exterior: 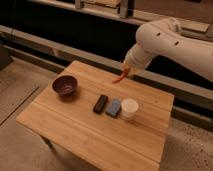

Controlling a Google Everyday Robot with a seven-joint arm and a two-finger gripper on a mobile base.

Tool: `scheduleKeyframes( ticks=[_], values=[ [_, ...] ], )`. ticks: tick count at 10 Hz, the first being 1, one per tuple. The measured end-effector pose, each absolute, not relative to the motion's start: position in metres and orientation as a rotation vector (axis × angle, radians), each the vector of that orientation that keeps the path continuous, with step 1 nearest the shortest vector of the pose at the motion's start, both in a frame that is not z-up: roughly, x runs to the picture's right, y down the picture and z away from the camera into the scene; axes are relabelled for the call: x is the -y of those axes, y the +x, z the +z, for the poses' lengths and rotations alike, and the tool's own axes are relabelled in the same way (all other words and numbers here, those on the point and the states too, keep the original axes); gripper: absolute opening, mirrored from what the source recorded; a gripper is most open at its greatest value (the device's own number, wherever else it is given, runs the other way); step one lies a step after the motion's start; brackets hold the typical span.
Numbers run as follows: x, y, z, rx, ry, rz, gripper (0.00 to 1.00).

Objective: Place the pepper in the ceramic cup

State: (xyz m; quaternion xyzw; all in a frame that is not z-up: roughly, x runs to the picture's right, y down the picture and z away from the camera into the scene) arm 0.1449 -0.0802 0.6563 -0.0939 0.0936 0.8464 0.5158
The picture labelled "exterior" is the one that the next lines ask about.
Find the black rectangular block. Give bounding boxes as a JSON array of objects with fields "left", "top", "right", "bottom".
[{"left": 93, "top": 95, "right": 108, "bottom": 113}]

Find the blue sponge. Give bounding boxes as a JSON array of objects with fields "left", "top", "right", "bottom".
[{"left": 106, "top": 99, "right": 121, "bottom": 118}]

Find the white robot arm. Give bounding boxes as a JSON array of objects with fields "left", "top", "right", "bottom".
[{"left": 123, "top": 18, "right": 213, "bottom": 82}]

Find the grey metal rail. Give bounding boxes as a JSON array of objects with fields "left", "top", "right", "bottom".
[{"left": 0, "top": 25, "right": 213, "bottom": 109}]

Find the red chili pepper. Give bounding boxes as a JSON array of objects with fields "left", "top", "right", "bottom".
[{"left": 112, "top": 68, "right": 131, "bottom": 84}]

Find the purple ceramic bowl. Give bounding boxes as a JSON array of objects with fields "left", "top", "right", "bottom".
[{"left": 52, "top": 75, "right": 78, "bottom": 96}]

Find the white ceramic cup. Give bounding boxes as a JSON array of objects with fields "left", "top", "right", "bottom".
[{"left": 121, "top": 98, "right": 139, "bottom": 120}]

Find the wooden table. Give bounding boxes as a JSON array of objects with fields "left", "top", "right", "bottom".
[{"left": 17, "top": 61, "right": 174, "bottom": 171}]

